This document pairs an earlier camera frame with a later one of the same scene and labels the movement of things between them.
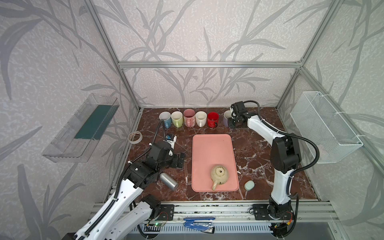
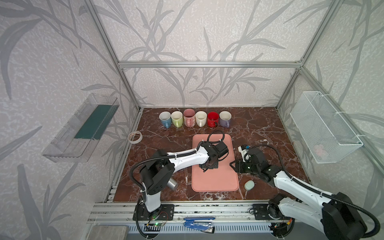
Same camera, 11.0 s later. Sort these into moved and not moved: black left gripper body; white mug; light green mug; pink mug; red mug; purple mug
Moved: purple mug; black left gripper body
Not moved: white mug; light green mug; red mug; pink mug
